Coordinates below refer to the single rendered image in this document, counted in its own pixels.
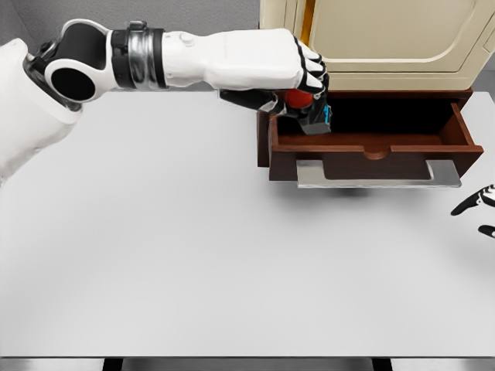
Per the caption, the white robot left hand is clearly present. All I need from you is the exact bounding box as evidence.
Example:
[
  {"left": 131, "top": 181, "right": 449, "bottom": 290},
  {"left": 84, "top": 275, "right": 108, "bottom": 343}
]
[{"left": 208, "top": 28, "right": 331, "bottom": 117}]

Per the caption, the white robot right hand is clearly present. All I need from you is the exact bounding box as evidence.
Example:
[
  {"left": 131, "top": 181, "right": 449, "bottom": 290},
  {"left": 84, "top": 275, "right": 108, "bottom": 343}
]
[{"left": 450, "top": 184, "right": 495, "bottom": 240}]

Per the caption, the brown wooden drawer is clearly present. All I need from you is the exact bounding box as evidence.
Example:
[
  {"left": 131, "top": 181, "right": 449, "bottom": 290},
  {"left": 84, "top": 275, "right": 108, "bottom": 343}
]
[{"left": 268, "top": 98, "right": 485, "bottom": 183}]

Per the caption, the cream cabinet with brown base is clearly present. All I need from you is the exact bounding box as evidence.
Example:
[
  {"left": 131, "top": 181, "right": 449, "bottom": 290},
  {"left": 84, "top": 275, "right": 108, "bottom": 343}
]
[{"left": 256, "top": 0, "right": 495, "bottom": 168}]

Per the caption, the silver metal drawer handle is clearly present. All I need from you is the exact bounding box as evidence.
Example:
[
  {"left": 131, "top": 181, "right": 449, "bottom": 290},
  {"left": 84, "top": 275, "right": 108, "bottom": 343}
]
[{"left": 295, "top": 159, "right": 463, "bottom": 189}]

